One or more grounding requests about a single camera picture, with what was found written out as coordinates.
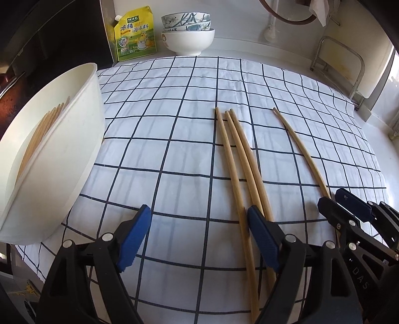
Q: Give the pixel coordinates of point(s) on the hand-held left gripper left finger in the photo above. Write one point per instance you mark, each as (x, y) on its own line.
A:
(134, 240)

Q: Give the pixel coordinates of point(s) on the single wooden chopstick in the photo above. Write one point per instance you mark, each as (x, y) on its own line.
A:
(232, 174)
(241, 152)
(304, 152)
(254, 162)

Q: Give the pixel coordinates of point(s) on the metal board rack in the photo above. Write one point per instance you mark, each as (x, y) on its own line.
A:
(361, 71)

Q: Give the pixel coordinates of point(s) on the blue floral patterned bowl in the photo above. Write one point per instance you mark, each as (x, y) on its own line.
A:
(184, 18)
(199, 27)

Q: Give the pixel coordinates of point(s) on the white checked cloth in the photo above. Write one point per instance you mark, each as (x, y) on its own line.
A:
(174, 174)

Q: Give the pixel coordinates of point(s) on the bundle of wooden chopsticks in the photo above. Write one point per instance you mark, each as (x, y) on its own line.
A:
(40, 130)

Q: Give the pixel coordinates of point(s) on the large white bowl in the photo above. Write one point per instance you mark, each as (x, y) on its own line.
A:
(187, 43)

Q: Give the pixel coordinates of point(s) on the white hanging paper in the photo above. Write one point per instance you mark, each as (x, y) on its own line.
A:
(321, 12)

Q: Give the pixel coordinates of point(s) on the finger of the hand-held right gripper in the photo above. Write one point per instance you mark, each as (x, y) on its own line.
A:
(338, 215)
(355, 202)

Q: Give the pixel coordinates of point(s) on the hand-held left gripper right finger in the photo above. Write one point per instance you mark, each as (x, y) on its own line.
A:
(263, 240)

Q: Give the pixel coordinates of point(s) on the white plastic tub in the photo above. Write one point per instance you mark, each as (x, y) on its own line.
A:
(62, 162)

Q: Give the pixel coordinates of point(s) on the dark round rim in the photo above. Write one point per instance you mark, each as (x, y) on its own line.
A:
(296, 21)

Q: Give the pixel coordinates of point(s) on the yellow green seasoning pouch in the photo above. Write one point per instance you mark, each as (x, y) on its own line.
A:
(134, 40)

